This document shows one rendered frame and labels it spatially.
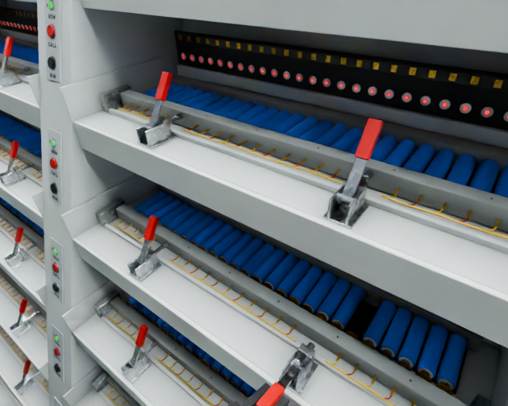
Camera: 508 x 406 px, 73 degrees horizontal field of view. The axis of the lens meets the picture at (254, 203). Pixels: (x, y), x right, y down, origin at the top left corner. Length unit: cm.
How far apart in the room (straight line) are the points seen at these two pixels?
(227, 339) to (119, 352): 30
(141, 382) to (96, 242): 24
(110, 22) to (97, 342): 54
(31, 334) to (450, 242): 96
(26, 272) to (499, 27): 91
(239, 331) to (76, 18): 47
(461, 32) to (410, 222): 15
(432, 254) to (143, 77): 52
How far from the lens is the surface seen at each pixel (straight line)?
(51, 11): 63
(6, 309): 117
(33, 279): 91
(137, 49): 64
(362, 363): 43
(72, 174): 62
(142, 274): 54
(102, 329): 75
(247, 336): 46
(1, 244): 106
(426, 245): 32
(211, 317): 48
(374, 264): 32
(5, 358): 132
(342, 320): 46
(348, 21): 32
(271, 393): 38
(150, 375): 67
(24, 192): 84
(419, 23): 30
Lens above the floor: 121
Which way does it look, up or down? 20 degrees down
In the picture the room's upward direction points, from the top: 11 degrees clockwise
